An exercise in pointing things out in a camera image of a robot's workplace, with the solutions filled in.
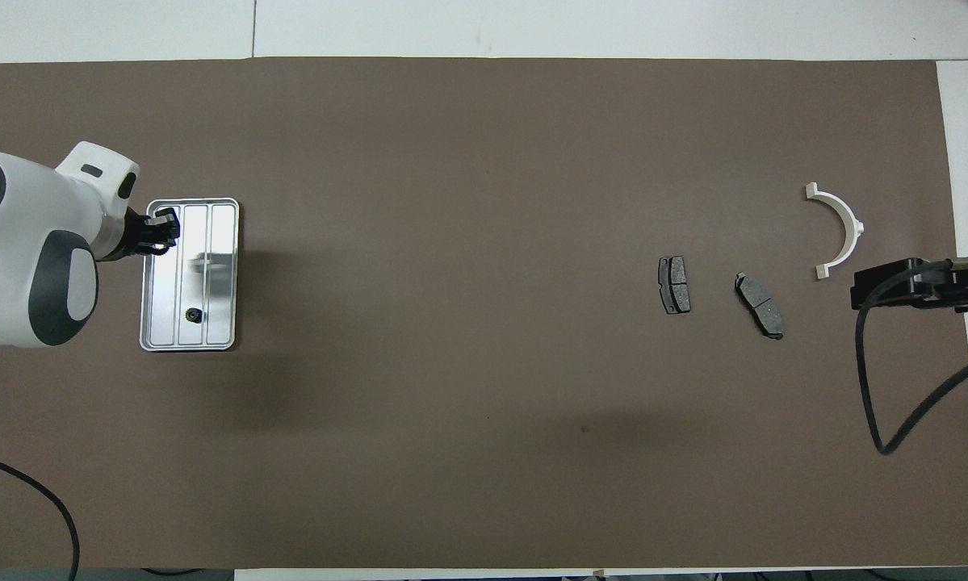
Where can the brown table mat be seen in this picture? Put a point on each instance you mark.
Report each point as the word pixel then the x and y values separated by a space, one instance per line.
pixel 484 403

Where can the small black bearing gear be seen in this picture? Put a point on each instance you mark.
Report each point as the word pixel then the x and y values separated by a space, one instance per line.
pixel 194 315

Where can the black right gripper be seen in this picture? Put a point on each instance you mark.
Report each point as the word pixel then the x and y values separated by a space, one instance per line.
pixel 919 282

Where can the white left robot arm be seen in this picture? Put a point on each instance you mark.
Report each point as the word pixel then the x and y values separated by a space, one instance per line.
pixel 23 258

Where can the white semicircular bracket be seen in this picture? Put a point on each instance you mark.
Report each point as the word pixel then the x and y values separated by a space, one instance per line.
pixel 843 211

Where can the rectangular dark brake pad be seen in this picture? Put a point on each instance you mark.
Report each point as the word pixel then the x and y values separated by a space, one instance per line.
pixel 675 286

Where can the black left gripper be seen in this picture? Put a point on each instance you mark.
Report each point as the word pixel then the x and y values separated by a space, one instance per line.
pixel 138 234

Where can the curved dark brake pad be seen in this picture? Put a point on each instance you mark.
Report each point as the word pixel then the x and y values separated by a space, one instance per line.
pixel 762 308

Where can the silver metal tray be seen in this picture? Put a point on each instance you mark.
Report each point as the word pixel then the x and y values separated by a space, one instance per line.
pixel 217 307

